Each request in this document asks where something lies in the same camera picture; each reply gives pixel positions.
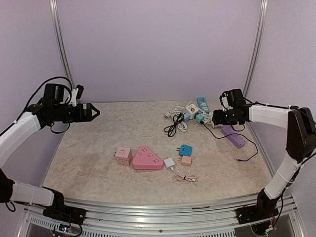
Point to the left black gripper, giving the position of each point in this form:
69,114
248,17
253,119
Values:
82,116

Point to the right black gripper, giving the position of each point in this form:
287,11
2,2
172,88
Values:
218,119

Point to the white cartoon charger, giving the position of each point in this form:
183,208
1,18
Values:
192,109

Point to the light blue charger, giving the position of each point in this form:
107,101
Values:
186,117

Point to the pink cube socket adapter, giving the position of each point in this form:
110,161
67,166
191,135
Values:
123,155

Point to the blue square plug adapter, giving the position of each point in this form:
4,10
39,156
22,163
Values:
185,150

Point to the pink triangular power socket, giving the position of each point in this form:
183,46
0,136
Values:
145,159

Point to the small pink charger plug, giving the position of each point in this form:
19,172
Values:
185,160

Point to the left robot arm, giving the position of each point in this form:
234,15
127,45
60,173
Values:
27,124

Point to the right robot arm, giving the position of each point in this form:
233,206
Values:
295,123

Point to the purple power strip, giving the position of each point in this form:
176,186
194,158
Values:
232,136

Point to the white power strip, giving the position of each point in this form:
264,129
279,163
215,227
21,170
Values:
207,118

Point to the teal power strip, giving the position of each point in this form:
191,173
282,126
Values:
202,104

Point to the mint green charger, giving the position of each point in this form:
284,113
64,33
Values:
200,118

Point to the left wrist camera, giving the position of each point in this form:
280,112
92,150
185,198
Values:
76,94

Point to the right aluminium post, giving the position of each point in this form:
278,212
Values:
256,48

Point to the aluminium post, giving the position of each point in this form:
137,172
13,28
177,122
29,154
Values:
53,4
256,48

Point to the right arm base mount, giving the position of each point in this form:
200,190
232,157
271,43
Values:
248,214

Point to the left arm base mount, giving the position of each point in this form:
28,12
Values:
69,214

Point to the aluminium front rail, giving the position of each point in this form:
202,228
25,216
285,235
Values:
196,219

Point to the left aluminium post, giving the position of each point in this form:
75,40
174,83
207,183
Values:
53,4

